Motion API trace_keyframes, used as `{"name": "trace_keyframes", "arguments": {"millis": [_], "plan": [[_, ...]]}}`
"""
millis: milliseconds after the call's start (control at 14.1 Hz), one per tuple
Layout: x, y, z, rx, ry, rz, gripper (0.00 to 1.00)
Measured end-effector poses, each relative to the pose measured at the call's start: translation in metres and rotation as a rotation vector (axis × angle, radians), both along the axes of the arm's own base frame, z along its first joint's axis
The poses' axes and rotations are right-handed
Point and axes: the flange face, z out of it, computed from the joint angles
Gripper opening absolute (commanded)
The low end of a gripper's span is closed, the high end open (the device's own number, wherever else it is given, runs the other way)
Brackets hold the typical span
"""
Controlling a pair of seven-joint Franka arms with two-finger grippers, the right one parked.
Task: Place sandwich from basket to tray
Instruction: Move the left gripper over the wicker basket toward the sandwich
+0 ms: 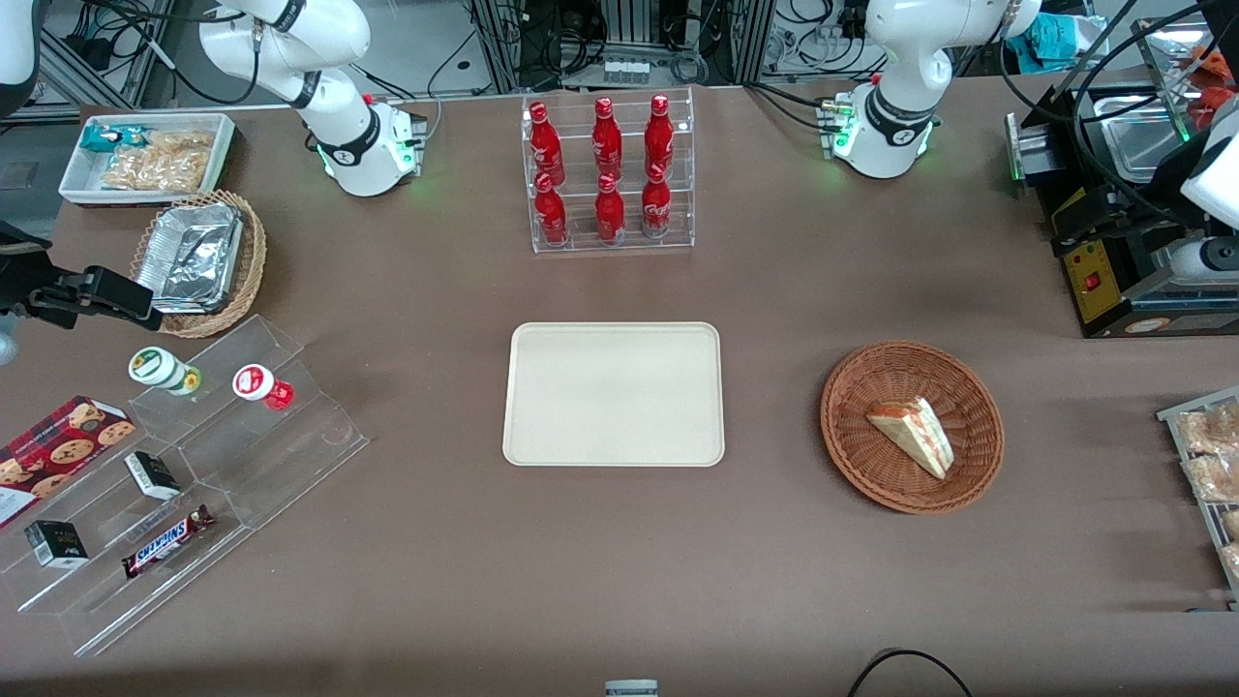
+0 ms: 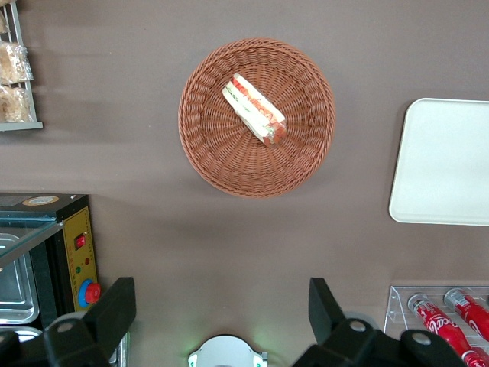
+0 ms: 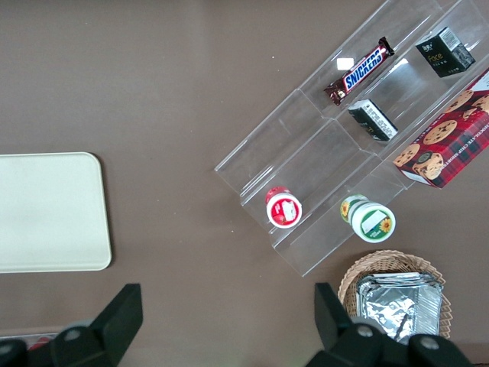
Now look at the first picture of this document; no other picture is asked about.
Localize stacked aluminium foil trays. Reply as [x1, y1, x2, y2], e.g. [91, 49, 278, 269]
[135, 200, 244, 315]

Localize black sealing machine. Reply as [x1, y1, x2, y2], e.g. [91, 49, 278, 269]
[1005, 82, 1239, 339]

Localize red cookie box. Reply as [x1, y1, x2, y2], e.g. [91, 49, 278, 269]
[0, 394, 137, 530]

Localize beige plastic tray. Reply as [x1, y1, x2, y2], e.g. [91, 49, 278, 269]
[502, 321, 726, 469]

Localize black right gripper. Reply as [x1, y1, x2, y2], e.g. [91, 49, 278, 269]
[0, 221, 164, 332]

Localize clear acrylic stepped shelf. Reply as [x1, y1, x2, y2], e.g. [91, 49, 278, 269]
[0, 314, 370, 658]

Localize red label white cup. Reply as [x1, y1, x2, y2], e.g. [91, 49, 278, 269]
[232, 363, 295, 411]

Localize aluminium frame rack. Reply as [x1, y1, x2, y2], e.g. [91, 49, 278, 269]
[465, 0, 777, 90]

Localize teal snack packet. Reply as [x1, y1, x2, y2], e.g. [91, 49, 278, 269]
[79, 123, 147, 155]

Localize metal tray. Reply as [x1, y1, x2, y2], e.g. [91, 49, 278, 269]
[1097, 91, 1202, 184]

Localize small black box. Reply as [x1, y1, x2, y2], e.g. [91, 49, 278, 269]
[123, 450, 183, 501]
[23, 519, 90, 569]

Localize black cable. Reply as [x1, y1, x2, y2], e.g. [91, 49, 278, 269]
[848, 650, 973, 697]

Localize clear bag of crackers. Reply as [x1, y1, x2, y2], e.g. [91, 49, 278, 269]
[101, 130, 215, 193]

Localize light wicker basket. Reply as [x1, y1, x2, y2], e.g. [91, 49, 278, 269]
[130, 190, 268, 340]

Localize brown wicker basket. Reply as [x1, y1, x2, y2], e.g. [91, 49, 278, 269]
[820, 340, 1006, 515]

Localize white rectangular snack bin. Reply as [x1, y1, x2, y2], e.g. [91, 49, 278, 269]
[58, 112, 237, 207]

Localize snickers chocolate bar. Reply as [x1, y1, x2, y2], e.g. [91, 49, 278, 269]
[120, 503, 217, 580]

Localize clear acrylic bottle rack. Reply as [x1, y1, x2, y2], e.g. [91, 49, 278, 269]
[522, 86, 696, 256]

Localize green label white cup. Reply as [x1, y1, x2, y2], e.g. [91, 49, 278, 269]
[128, 346, 203, 397]

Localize bagged bread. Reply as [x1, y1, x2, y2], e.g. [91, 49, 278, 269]
[1175, 401, 1239, 457]
[1182, 452, 1239, 503]

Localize red cola bottle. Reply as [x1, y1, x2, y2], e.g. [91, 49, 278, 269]
[593, 173, 627, 245]
[533, 173, 570, 247]
[640, 164, 673, 240]
[644, 94, 676, 179]
[591, 96, 624, 181]
[529, 101, 566, 185]

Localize triangle sandwich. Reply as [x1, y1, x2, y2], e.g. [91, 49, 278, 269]
[865, 396, 956, 481]

